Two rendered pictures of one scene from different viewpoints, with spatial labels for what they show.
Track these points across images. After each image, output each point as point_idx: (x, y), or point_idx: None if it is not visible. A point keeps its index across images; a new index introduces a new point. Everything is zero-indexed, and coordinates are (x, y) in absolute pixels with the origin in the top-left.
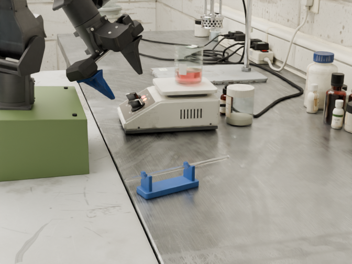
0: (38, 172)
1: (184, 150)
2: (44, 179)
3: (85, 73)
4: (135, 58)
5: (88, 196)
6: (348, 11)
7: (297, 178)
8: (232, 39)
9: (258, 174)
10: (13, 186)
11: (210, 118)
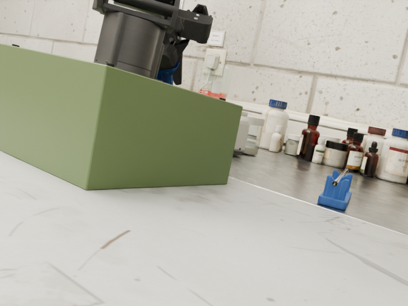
0: (184, 176)
1: (257, 169)
2: (193, 188)
3: (173, 60)
4: (180, 64)
5: (286, 207)
6: (263, 74)
7: (391, 195)
8: None
9: (360, 190)
10: (170, 193)
11: (241, 142)
